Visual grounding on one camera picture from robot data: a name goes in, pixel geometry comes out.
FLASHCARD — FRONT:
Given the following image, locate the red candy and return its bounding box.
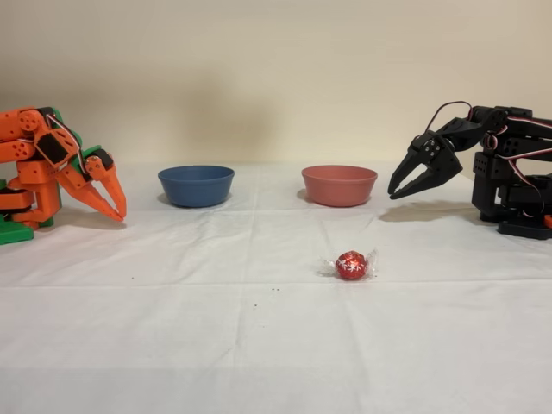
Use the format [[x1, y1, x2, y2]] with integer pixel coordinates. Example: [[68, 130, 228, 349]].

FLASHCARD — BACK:
[[317, 247, 380, 282]]

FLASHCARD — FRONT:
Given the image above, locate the red bowl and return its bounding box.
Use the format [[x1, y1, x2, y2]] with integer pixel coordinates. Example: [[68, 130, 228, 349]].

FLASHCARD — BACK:
[[300, 165, 379, 207]]

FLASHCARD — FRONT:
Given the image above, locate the thin servo cable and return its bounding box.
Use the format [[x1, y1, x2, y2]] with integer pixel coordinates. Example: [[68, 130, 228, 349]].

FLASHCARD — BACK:
[[45, 112, 86, 174]]

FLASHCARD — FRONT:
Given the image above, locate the white tablecloth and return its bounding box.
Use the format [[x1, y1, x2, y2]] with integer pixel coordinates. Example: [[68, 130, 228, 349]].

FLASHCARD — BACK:
[[0, 161, 552, 414]]

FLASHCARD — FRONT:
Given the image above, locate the red white black servo cable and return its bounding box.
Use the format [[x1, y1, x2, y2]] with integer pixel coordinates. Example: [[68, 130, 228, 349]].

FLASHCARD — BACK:
[[423, 101, 474, 133]]

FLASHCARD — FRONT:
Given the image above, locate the blue bowl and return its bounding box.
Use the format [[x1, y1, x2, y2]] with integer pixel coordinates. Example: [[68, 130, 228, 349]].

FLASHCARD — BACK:
[[157, 165, 236, 207]]

